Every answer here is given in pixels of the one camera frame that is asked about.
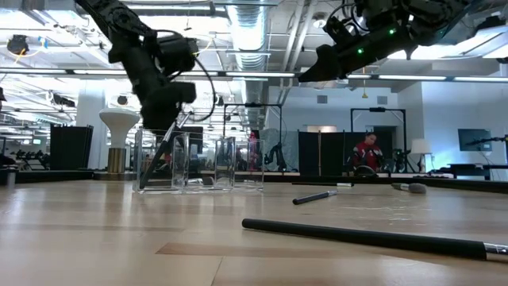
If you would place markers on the black room divider panels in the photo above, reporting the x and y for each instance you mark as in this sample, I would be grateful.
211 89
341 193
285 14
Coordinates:
325 155

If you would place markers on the dark wall monitor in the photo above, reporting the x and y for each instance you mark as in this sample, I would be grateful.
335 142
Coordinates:
474 140

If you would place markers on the black metal rig frame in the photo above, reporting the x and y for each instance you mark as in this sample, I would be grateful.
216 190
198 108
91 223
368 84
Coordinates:
377 109
254 105

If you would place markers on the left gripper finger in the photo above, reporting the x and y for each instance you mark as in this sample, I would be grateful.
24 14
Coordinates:
182 92
158 117

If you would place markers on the small black marker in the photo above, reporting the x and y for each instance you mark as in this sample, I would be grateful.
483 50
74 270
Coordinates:
311 198

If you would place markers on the clear acrylic organizer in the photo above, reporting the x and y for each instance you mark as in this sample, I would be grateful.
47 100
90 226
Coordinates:
198 187

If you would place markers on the black background robot arm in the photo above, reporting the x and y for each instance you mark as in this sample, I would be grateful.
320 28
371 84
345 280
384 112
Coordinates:
488 140

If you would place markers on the white mushroom lamp gold base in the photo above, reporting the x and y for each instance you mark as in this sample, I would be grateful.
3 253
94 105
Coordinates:
119 123

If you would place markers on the black background table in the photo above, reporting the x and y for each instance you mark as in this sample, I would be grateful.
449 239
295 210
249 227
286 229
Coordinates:
468 168

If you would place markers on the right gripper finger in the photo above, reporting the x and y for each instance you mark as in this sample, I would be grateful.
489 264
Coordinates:
323 65

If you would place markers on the black folding partition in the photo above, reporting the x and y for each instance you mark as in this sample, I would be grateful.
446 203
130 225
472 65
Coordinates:
71 147

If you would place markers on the black aluminium table frame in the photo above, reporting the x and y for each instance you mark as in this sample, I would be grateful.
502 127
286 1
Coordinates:
59 176

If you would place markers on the silver ventilation duct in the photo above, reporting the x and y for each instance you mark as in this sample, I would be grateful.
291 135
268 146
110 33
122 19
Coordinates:
248 28

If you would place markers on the medium black makeup brush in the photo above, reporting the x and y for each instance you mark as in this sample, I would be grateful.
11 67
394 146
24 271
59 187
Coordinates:
158 155

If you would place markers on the large fluffy makeup brush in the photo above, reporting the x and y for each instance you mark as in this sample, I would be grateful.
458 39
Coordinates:
416 188

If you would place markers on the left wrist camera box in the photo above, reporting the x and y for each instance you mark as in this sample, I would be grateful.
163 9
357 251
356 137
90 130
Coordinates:
178 53

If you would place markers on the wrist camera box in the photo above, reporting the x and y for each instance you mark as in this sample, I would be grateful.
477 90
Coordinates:
337 29
178 53

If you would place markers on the long ceiling light bar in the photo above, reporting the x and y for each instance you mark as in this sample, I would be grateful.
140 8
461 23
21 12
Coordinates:
258 74

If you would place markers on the person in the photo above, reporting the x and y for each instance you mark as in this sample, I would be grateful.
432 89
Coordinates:
367 153

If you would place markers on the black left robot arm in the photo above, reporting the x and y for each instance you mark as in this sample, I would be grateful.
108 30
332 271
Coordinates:
119 24

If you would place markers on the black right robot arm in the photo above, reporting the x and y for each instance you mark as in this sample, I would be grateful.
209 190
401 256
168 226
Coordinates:
436 16

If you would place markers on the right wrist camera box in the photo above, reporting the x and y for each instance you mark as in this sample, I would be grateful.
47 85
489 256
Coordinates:
337 29

